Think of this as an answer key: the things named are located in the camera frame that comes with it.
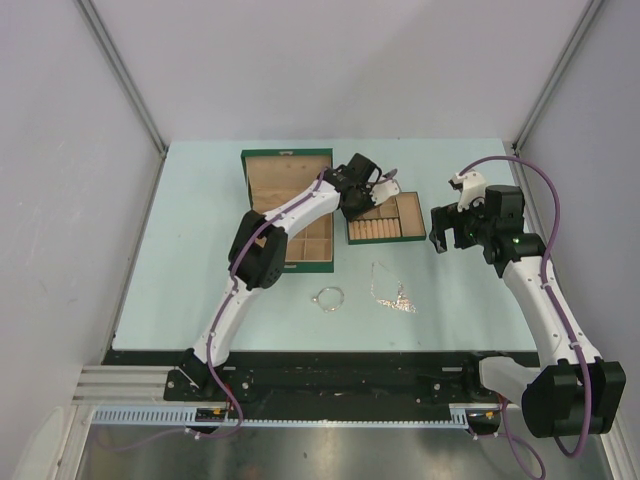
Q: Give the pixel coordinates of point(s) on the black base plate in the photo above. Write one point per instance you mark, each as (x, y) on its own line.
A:
(336, 379)

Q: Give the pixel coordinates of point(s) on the aluminium front rail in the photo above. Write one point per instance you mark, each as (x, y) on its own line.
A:
(121, 385)

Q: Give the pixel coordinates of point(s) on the aluminium frame post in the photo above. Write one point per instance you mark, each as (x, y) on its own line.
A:
(114, 60)
(586, 21)

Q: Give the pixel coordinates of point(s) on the aluminium frame post right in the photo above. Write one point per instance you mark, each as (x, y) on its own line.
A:
(586, 21)

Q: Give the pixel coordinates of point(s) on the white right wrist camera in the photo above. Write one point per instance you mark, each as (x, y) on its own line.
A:
(471, 187)

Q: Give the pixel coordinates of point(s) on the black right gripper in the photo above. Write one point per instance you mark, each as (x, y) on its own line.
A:
(448, 217)

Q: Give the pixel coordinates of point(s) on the aluminium frame post left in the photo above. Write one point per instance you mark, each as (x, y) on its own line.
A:
(114, 60)

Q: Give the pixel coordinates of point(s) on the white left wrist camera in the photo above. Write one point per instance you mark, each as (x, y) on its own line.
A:
(382, 192)

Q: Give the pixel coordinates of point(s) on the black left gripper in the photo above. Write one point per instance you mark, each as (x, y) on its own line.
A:
(349, 214)

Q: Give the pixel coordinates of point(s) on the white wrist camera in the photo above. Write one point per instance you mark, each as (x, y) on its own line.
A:
(382, 192)
(471, 187)

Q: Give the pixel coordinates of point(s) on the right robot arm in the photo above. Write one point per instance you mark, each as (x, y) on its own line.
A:
(575, 389)

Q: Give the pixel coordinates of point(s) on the slotted cable duct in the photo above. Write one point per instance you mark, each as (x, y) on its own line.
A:
(454, 415)

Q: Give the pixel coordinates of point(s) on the green jewelry box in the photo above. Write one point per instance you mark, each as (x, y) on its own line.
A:
(289, 187)

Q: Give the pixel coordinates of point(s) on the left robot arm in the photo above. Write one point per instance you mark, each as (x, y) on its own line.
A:
(258, 252)

